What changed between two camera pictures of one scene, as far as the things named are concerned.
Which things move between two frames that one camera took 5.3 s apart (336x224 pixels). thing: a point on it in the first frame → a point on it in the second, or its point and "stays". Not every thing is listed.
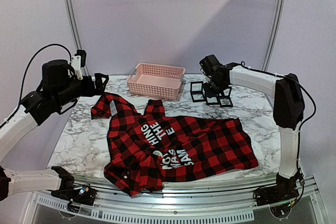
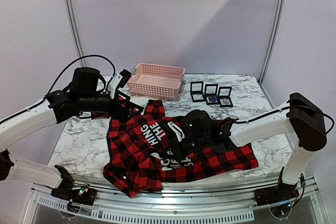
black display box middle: [212, 99] stays
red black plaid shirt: [148, 149] stays
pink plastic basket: [156, 81] stays
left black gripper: [99, 88] → [123, 116]
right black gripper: [211, 91] → [176, 140]
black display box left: [197, 91] stays
